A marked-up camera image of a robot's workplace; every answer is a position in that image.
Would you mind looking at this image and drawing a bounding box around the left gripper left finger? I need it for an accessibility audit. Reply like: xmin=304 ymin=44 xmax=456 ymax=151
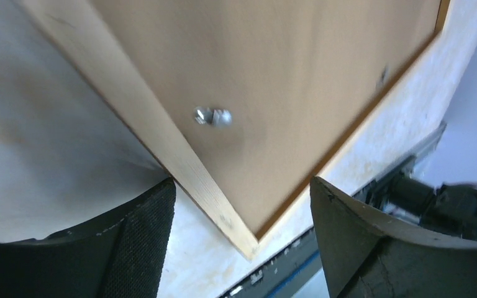
xmin=0 ymin=178 xmax=176 ymax=297

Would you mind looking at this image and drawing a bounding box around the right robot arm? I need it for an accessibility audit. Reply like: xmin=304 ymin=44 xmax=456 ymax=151
xmin=384 ymin=174 xmax=477 ymax=241

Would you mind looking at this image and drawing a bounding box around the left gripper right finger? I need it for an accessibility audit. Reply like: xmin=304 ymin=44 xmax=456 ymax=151
xmin=309 ymin=177 xmax=477 ymax=297

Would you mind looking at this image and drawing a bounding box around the brown backing board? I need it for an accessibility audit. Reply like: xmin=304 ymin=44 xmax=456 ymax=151
xmin=93 ymin=1 xmax=440 ymax=237

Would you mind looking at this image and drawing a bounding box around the wooden picture frame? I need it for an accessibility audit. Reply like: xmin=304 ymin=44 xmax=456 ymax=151
xmin=22 ymin=1 xmax=450 ymax=259

